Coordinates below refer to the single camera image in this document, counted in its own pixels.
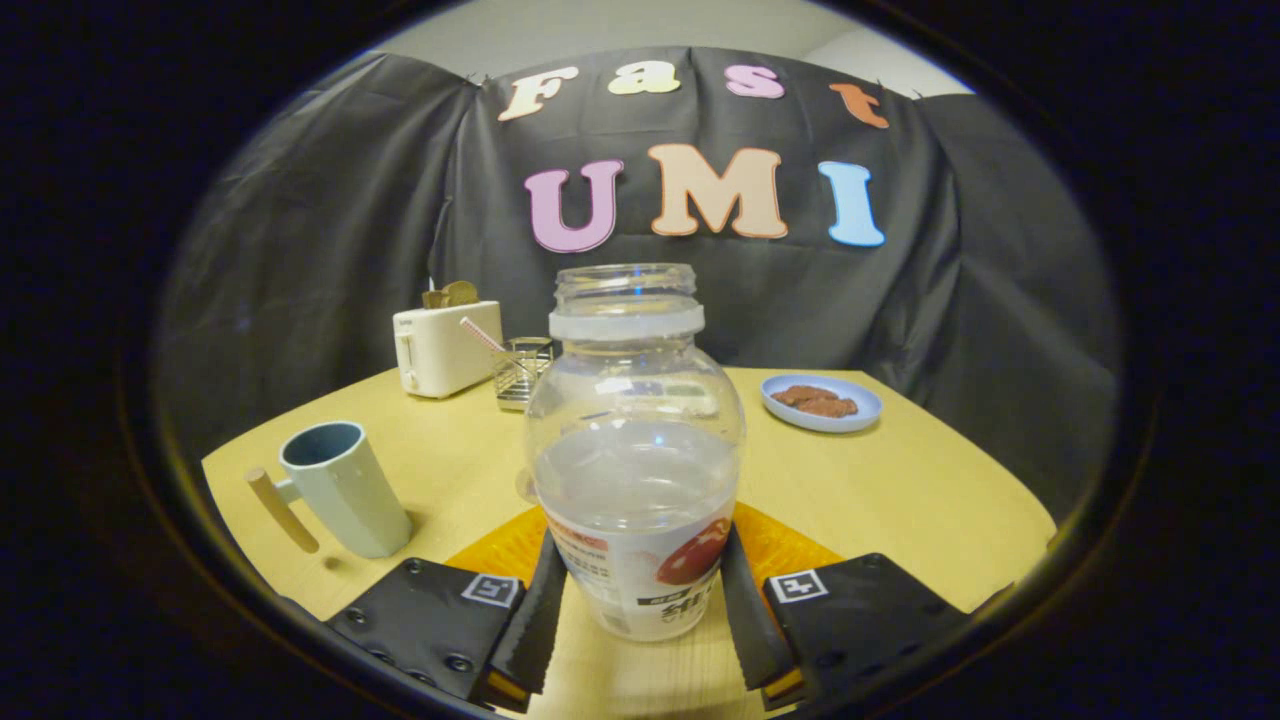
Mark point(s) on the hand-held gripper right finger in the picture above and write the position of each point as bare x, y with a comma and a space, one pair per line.
755, 630

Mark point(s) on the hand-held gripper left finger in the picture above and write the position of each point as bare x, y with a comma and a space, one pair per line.
535, 630

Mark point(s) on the clear plastic juice bottle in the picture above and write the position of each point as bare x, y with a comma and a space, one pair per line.
635, 480

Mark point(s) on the wooden table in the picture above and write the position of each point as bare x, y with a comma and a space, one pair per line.
880, 500

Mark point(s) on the brown meat piece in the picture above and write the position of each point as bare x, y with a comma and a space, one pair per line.
800, 393
830, 408

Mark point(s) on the blue plate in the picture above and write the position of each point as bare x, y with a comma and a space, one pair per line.
860, 412

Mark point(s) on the white toaster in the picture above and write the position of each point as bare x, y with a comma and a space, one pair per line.
440, 350

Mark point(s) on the brown toast slices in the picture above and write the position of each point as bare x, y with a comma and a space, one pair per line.
455, 294

